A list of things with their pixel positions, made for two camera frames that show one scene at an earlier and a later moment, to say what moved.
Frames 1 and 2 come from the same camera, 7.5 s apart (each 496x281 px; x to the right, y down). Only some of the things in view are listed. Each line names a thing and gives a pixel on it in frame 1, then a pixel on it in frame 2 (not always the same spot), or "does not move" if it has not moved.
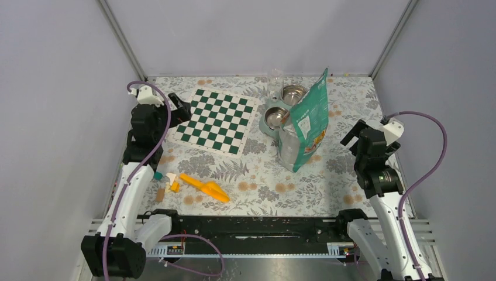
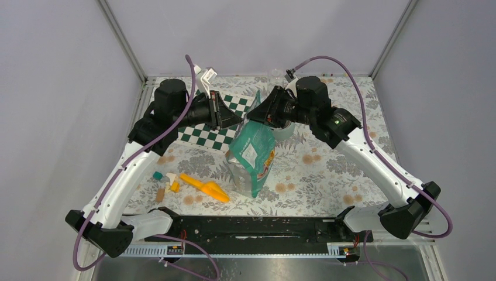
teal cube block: x=158 y=175 does not move
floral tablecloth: x=262 y=145 does not move
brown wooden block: x=159 y=195 does not move
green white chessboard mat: x=219 y=122 does not move
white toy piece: x=172 y=177 does not move
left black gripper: x=182 y=113 → x=221 y=117
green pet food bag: x=305 y=126 → x=251 y=153
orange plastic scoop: x=209 y=188 does not move
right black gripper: x=355 y=131 → x=262 y=112
